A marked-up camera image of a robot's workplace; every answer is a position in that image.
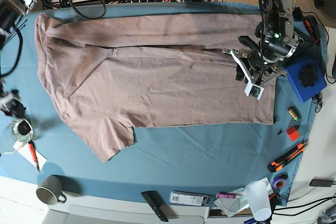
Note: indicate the black star knob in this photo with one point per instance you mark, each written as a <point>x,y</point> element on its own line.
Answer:
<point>308,76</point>

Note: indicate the grey ceramic mug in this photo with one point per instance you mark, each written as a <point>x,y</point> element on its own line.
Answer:
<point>50,192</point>

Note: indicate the clear tape roll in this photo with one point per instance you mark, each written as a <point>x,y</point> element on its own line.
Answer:
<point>20,130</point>

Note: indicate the blue plastic box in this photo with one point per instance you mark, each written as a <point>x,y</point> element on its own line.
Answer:
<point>294,68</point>

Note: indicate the white paper note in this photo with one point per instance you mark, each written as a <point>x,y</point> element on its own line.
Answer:
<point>25,152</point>

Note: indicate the orange black utility knife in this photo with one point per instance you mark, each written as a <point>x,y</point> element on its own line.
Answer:
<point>284,160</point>

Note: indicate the blue table cloth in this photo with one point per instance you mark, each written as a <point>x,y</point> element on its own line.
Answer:
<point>202,159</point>

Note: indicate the yellow green battery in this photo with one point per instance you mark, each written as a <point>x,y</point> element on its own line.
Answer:
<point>294,113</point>

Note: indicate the purple marker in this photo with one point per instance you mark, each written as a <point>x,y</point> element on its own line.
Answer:
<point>229,195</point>

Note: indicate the mauve pink T-shirt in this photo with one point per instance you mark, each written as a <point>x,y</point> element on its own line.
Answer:
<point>105,77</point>

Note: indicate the translucent plastic cup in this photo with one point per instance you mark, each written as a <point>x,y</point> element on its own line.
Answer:
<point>256,194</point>

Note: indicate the purple tape roll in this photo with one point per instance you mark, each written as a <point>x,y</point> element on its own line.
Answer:
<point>280,181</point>

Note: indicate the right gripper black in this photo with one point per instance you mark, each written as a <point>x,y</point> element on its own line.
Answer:
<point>11,105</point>

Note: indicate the black remote control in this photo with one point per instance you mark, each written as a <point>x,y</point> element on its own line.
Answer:
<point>149,197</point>

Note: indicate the clear packaged item with barcode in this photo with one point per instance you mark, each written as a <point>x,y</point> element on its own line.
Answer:
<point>190,199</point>

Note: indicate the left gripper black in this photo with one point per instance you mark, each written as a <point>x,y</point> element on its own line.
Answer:
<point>265,66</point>

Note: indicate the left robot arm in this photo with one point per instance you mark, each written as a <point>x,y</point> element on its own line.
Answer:
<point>277,39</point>

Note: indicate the orange pen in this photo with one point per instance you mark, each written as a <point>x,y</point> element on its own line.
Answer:
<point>33,154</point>

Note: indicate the red cube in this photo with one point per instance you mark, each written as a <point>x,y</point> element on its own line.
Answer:
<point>293,133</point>

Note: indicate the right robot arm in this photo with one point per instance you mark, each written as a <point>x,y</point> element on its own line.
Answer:
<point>10,11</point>

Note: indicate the orange black power tool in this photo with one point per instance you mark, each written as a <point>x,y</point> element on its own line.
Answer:
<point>311,25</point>

